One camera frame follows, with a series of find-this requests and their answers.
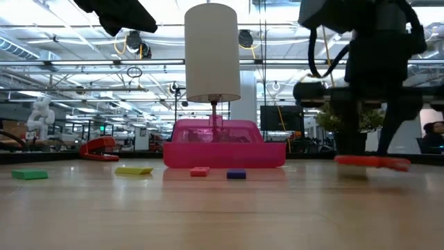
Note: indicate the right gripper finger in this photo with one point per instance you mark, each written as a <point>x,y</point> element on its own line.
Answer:
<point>392,128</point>
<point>350,132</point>

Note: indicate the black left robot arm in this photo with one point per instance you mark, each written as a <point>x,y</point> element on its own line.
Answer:
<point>118,14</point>

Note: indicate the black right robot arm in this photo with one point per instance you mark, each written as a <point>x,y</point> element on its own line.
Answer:
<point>381,14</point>

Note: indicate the small green potted plant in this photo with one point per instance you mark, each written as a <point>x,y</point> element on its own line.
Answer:
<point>327,121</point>

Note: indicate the person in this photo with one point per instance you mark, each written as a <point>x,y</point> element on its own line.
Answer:
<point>433,137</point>

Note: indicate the black monitor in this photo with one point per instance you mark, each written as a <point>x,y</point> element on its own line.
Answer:
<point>281,118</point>

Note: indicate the blue eraser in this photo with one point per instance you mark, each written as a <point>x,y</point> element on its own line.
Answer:
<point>236,174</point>

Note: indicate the pink plastic pencil case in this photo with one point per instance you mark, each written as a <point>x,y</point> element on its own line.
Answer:
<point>223,151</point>

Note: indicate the pink eraser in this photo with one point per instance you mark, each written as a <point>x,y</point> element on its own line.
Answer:
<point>200,172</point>

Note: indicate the white cylindrical shade lamp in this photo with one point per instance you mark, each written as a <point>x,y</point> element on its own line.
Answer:
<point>212,52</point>

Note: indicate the yellow eraser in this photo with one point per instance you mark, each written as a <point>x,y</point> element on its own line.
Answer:
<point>133,170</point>

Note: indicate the red stapler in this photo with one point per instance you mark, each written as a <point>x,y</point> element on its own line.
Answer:
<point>97,149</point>

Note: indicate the green eraser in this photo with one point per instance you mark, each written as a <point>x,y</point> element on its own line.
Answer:
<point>29,174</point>

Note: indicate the black aluminium table frame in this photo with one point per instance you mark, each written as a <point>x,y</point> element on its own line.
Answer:
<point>52,157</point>

